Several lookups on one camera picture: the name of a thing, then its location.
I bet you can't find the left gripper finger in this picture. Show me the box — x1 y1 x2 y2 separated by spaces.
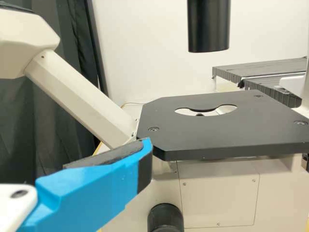
18 137 153 232

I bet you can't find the cream microscope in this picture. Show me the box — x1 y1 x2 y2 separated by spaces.
0 0 309 232

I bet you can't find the black platform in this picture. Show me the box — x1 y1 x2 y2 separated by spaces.
211 57 308 82
243 78 303 109

